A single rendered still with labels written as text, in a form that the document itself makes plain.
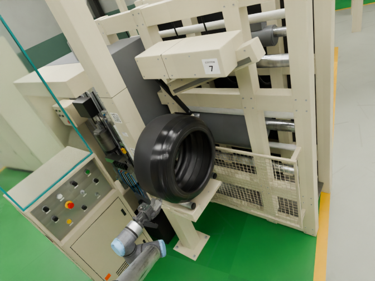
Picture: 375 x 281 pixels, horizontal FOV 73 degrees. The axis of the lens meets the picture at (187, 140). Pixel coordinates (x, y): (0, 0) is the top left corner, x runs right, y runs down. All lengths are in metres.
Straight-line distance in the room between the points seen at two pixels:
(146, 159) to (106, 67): 0.56
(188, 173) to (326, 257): 1.28
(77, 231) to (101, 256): 0.34
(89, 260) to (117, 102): 1.23
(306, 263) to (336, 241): 0.32
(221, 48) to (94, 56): 0.68
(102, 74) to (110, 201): 1.02
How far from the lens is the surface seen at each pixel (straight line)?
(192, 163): 1.90
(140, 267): 1.23
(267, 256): 2.45
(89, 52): 1.51
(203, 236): 2.65
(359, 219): 2.68
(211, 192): 1.86
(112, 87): 1.57
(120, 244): 1.44
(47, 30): 11.97
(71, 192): 1.98
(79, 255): 2.15
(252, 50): 1.35
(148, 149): 1.44
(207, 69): 1.34
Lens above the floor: 2.14
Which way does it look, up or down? 33 degrees down
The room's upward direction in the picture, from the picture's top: 21 degrees counter-clockwise
